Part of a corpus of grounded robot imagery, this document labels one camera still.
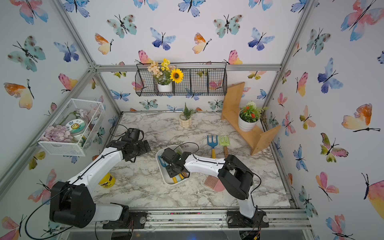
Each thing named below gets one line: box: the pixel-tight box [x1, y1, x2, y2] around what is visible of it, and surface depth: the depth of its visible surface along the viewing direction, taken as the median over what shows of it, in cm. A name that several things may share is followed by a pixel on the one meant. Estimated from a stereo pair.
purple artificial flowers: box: [40, 125, 73, 143], surface depth 61 cm
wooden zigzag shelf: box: [221, 82, 281, 156], surface depth 103 cm
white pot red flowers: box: [238, 101, 269, 133], surface depth 94 cm
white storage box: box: [155, 144, 191, 186], surface depth 70 cm
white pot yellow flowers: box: [147, 58, 184, 92], surface depth 86 cm
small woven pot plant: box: [179, 102, 197, 128], surface depth 110 cm
